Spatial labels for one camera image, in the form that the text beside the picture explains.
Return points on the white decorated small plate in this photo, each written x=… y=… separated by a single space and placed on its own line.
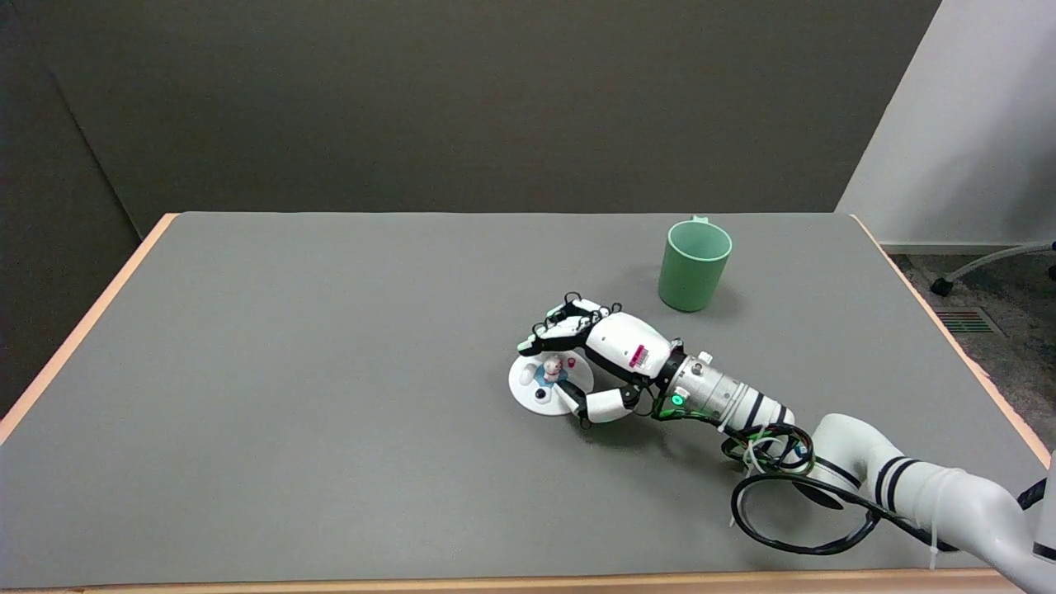
x=528 y=388

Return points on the grey chair base leg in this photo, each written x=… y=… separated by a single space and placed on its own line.
x=998 y=256

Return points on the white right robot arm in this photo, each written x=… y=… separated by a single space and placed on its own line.
x=850 y=450

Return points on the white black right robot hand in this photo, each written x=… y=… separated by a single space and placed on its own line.
x=629 y=345

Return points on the floor vent grille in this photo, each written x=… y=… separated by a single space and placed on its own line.
x=967 y=322

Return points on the green plastic cup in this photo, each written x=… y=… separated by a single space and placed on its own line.
x=691 y=276

